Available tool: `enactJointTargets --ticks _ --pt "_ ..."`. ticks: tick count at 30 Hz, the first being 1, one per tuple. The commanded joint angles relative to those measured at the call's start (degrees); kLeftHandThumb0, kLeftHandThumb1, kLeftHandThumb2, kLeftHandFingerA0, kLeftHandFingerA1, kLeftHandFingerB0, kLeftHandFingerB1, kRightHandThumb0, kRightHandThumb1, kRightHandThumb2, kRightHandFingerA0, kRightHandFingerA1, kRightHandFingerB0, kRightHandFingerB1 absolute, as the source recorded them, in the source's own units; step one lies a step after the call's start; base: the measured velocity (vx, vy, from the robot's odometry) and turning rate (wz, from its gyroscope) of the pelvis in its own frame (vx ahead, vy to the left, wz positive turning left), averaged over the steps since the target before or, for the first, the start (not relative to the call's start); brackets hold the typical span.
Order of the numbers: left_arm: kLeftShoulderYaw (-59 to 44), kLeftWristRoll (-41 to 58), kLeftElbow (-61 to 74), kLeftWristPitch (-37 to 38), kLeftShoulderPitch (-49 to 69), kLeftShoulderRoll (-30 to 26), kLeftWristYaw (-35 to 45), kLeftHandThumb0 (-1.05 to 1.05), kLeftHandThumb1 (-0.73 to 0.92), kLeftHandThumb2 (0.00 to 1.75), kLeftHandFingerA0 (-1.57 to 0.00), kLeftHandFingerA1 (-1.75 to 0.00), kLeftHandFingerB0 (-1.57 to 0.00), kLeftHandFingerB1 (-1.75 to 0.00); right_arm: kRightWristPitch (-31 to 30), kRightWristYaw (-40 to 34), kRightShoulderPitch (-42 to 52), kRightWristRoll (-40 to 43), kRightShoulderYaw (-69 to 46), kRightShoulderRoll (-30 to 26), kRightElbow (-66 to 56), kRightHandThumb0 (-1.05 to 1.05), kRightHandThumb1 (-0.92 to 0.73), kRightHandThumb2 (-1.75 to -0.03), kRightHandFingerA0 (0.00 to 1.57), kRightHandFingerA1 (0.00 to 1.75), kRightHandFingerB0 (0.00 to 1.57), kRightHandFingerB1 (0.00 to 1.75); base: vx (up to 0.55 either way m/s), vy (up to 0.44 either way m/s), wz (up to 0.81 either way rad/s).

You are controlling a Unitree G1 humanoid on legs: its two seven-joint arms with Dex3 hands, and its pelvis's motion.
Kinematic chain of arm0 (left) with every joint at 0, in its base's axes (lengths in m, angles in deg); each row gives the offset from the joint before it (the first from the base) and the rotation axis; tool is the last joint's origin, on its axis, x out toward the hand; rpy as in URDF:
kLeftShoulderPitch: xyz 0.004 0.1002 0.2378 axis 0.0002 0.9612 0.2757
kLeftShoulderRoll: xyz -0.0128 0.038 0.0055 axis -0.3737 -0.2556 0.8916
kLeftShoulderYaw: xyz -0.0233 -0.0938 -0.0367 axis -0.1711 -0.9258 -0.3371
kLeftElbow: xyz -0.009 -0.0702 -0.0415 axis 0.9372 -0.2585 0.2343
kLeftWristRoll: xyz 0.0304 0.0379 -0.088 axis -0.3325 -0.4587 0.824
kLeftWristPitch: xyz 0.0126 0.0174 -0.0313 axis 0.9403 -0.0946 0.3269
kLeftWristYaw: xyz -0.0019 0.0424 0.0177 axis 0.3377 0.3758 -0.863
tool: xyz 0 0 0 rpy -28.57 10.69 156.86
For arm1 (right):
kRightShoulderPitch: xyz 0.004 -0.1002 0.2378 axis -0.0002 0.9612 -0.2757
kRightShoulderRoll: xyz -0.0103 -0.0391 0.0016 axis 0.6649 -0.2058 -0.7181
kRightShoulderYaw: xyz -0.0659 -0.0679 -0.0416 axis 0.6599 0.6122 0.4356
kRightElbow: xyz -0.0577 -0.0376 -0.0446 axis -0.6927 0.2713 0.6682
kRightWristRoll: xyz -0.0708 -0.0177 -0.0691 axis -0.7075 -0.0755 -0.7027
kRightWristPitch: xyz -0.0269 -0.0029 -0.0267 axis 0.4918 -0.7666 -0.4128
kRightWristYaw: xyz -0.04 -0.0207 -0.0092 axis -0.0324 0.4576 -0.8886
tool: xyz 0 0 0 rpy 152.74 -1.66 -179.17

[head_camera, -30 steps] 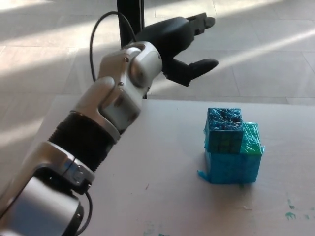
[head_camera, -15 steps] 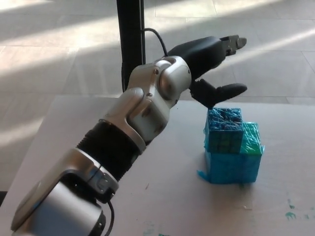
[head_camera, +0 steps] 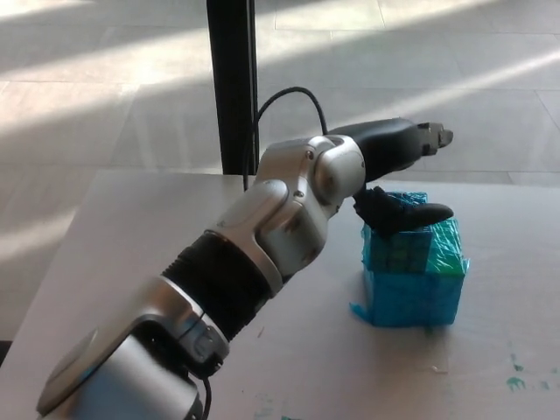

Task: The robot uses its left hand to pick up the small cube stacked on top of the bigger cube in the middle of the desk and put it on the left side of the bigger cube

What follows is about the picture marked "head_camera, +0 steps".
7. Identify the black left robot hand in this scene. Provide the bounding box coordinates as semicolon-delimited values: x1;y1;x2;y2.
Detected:
327;116;455;240

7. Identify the small blue cube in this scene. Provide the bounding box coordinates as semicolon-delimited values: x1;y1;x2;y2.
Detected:
360;189;434;275

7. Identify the big blue green wrapped cube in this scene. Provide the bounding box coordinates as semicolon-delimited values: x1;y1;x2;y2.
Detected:
348;217;473;329

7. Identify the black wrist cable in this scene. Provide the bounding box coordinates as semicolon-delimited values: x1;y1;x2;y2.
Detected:
241;86;330;192

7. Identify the black window frame post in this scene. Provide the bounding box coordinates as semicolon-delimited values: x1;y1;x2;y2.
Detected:
206;0;263;176

